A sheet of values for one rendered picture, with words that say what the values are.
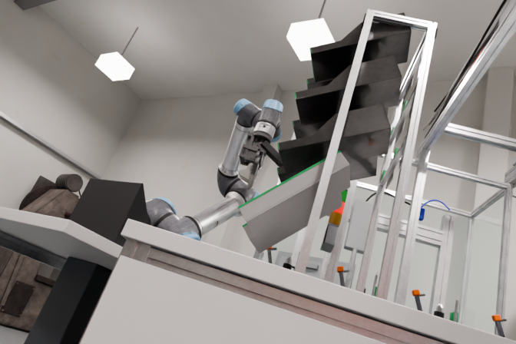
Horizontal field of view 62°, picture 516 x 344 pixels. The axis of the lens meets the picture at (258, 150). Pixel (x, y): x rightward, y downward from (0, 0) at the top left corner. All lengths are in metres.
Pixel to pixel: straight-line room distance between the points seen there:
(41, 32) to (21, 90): 1.18
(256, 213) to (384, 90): 0.49
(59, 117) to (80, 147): 0.74
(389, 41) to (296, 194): 0.53
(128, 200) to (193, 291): 0.79
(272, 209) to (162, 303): 0.40
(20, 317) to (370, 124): 7.39
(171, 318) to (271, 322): 0.15
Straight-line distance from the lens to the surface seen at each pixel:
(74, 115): 9.43
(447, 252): 2.75
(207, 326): 0.71
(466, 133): 2.47
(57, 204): 8.00
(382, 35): 1.28
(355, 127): 1.10
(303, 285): 0.71
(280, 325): 0.70
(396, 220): 0.99
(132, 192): 1.47
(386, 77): 1.19
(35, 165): 9.02
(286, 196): 1.02
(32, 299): 8.08
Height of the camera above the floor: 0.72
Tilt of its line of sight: 25 degrees up
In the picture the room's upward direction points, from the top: 20 degrees clockwise
